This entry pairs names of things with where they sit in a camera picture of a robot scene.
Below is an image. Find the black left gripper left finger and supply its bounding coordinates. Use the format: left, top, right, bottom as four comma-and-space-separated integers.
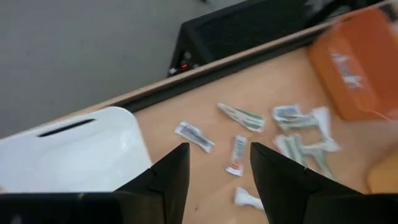
0, 142, 190, 224

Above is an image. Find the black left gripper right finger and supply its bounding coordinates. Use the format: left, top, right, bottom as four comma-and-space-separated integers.
250, 142, 398, 224

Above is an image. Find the yellow plastic bin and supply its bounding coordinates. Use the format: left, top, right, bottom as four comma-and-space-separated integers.
366, 149, 398, 195

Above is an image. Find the plain white long packet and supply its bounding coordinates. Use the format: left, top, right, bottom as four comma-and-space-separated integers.
234, 186, 265, 211
310, 106, 342, 153

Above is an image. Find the white green-striped bandage packet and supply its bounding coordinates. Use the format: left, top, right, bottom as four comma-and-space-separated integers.
273, 134, 304, 166
217, 102, 266, 133
278, 115, 320, 131
303, 146, 336, 180

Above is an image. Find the white plastic bin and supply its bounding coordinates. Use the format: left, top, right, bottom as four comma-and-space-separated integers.
0, 106, 153, 194

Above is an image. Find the orange plastic bin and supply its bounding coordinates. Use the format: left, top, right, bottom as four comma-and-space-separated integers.
307, 6, 398, 122

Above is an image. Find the black perforated computer case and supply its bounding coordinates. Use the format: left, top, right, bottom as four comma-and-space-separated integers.
167, 0, 386, 77

